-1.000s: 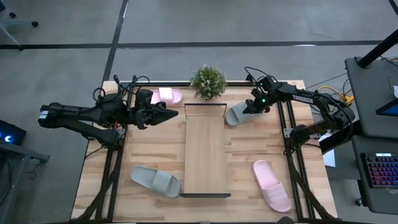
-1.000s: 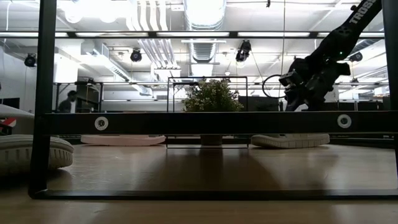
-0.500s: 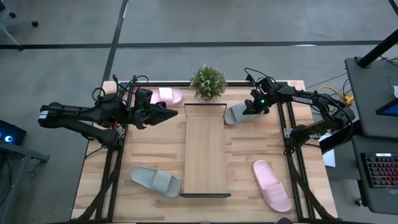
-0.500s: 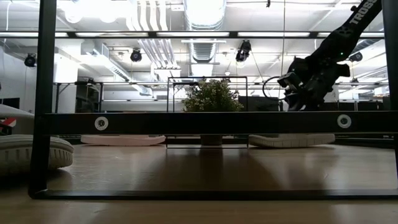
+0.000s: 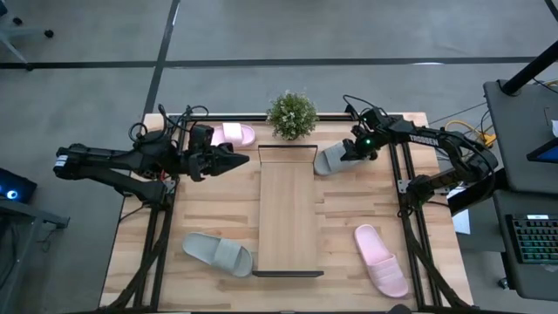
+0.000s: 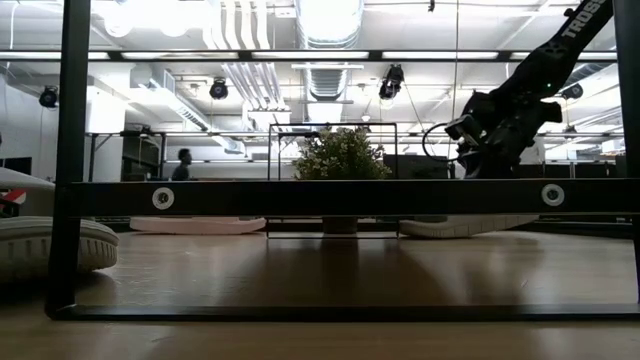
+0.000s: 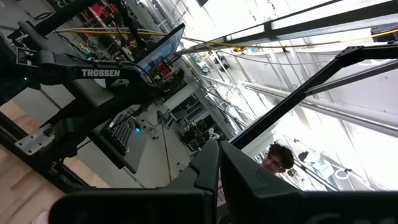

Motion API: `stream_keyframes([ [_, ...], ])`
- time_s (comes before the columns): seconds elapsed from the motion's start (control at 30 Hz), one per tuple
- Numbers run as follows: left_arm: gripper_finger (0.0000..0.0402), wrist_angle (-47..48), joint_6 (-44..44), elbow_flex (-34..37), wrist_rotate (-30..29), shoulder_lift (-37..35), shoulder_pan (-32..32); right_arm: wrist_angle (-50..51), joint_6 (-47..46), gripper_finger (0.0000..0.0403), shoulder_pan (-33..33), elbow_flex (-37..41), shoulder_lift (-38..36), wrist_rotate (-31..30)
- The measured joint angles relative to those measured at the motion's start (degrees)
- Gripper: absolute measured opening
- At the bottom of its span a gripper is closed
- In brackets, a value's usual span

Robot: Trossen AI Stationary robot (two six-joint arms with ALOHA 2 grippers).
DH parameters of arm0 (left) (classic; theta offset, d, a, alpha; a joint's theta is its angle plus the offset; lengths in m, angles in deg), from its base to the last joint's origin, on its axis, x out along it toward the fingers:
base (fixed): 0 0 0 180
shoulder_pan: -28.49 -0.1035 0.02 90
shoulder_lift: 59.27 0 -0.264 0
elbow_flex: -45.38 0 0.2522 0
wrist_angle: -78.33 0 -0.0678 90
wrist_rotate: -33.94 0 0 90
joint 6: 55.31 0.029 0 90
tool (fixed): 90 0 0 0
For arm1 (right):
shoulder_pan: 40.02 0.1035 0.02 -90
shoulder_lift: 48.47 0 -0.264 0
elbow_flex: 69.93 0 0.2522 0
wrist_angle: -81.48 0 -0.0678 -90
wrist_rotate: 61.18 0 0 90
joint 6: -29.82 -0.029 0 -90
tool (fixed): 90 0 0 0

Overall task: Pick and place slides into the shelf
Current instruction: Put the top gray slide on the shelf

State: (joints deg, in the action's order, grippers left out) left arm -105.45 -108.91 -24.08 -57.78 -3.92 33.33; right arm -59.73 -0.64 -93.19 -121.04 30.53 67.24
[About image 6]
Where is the grey rubber slide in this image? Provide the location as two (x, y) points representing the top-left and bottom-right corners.
(398, 214), (540, 239)
(0, 167), (121, 284)

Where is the pink rubber slide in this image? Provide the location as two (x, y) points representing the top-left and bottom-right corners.
(128, 215), (268, 236)

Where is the black metal shoe shelf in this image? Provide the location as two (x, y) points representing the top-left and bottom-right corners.
(44, 0), (640, 321)

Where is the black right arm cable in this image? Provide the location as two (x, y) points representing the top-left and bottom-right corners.
(421, 121), (464, 163)

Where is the red white striped board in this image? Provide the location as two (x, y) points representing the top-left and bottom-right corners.
(0, 188), (27, 207)

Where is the black aluminium table frame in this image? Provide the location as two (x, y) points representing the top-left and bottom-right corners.
(92, 215), (635, 240)

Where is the small green potted plant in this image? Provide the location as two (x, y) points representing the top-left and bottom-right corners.
(292, 125), (393, 236)

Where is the black horizontal crossbar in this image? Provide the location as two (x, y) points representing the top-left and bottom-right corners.
(0, 48), (640, 63)

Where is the black ceiling spotlight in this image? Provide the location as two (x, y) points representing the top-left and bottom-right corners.
(209, 77), (230, 101)
(561, 81), (585, 101)
(38, 85), (59, 109)
(377, 63), (406, 101)

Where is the black monitor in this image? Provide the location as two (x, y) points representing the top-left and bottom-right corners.
(0, 156), (33, 177)

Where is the silver ceiling air duct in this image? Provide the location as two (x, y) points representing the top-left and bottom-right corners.
(294, 0), (365, 102)

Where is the person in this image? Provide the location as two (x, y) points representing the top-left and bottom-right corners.
(171, 148), (194, 182)

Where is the black storage rack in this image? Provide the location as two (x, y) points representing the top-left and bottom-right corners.
(121, 130), (167, 182)

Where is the black cabinet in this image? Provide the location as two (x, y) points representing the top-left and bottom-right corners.
(382, 153), (451, 180)

